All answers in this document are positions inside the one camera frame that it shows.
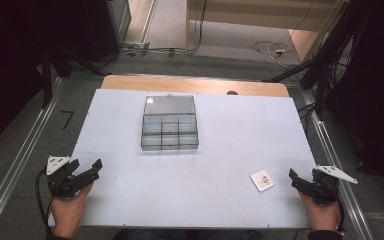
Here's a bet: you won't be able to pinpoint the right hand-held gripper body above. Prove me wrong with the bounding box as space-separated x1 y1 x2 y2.
309 165 360 206

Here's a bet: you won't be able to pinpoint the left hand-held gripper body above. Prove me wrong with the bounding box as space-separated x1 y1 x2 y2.
44 155 82 199

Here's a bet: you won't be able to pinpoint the person's right hand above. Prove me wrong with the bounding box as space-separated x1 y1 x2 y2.
299 191 343 234

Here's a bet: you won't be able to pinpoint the person's left hand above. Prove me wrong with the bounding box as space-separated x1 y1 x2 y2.
49 183 95 239

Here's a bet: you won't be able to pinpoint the small white packet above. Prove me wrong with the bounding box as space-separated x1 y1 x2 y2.
249 169 276 193

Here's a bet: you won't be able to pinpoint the black metal stand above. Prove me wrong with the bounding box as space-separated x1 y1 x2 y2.
263 0 374 118
38 43 108 110

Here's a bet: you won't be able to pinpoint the clear plastic compartment box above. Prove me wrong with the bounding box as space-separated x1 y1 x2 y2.
140 94 200 152

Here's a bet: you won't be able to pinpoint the dark curtain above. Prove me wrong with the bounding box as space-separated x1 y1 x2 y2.
0 0 91 157
324 0 384 203

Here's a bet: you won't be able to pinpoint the power strip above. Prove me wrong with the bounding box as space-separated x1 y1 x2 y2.
122 41 151 52

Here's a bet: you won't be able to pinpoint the wooden table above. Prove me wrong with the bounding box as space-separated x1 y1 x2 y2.
100 74 290 98

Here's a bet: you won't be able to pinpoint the black cabinet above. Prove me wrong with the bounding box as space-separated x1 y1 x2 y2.
79 0 133 62

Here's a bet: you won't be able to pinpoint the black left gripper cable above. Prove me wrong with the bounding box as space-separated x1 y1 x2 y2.
34 168 55 238

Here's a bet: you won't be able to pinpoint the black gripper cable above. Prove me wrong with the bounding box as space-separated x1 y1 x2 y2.
326 179 346 234
34 168 55 238

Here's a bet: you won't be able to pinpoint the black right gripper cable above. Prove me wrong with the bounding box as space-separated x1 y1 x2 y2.
326 179 346 234

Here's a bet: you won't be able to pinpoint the aluminium floor rail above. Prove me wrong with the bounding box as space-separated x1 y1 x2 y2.
302 90 376 240
0 77 66 240

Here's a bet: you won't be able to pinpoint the white coiled cable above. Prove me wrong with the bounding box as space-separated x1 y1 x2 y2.
251 39 301 70

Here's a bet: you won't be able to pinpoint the grey floor cables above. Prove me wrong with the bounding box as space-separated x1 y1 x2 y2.
96 45 194 69

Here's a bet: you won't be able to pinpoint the black hanging cable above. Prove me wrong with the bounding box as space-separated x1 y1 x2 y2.
191 0 209 54

